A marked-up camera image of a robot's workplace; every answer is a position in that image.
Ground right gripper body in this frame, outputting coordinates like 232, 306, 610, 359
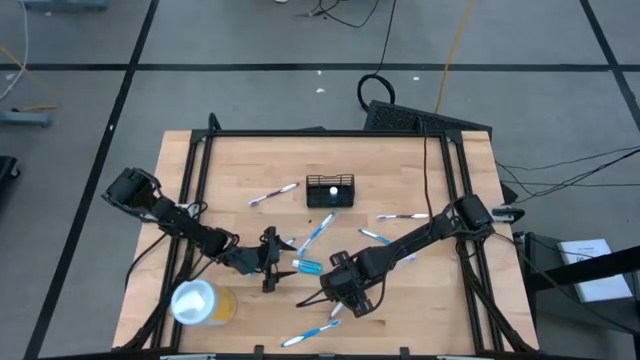
319, 252, 386, 319

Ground grey-blue table foot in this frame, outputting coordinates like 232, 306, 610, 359
20, 0, 109, 13
0, 110, 53, 128

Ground orange floor cable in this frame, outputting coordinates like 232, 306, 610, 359
0, 43, 60, 112

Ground yellow hanging cable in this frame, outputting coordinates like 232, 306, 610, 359
433, 0, 475, 115

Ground black wire basket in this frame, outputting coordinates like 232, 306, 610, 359
304, 173, 357, 210

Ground clear plastic cup with lid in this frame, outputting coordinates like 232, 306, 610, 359
169, 278, 239, 329

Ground thin black floor cable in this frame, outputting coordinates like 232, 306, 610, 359
499, 177, 640, 190
494, 146, 640, 172

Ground dark grey side table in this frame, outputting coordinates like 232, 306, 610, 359
514, 230, 640, 336

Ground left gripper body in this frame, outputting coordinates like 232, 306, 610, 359
234, 226, 279, 294

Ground black and silver clamp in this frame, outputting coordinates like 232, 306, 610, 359
492, 205, 526, 224

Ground coiled black floor cable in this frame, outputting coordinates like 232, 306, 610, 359
356, 0, 399, 114

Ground white floor cable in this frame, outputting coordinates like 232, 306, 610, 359
0, 0, 30, 101

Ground looped black floor cable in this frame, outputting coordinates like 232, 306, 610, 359
298, 0, 381, 30

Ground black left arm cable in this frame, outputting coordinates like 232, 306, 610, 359
124, 232, 169, 291

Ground black caster base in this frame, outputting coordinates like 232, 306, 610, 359
0, 155, 21, 201

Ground teal mouthwash bottle white cap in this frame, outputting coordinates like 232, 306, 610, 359
291, 257, 324, 276

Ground black metal table frame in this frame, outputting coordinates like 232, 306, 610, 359
112, 112, 539, 354

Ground white booklet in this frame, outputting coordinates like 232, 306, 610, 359
556, 238, 634, 304

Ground black metal beam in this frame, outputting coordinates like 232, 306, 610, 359
524, 244, 640, 294

